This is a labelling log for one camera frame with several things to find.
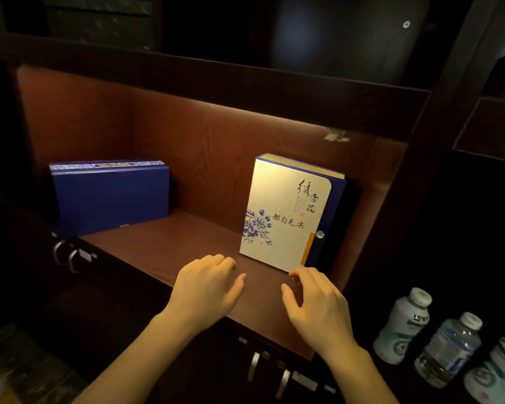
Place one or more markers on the person's left forearm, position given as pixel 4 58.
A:
pixel 139 361

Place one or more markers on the large dark glossy jar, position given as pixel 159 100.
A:
pixel 341 37

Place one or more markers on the person's right hand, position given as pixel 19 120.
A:
pixel 324 319

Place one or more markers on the dark wooden cabinet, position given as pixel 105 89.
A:
pixel 193 143

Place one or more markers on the dark green marbled box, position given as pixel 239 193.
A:
pixel 101 25

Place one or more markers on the blue patterned box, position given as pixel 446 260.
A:
pixel 109 197

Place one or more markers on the clear bottle white cap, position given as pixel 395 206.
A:
pixel 446 353

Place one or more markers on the white tea gift box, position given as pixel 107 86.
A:
pixel 277 214

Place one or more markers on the person's left hand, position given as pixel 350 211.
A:
pixel 202 294

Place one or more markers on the white door sticker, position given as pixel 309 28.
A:
pixel 305 380
pixel 86 255

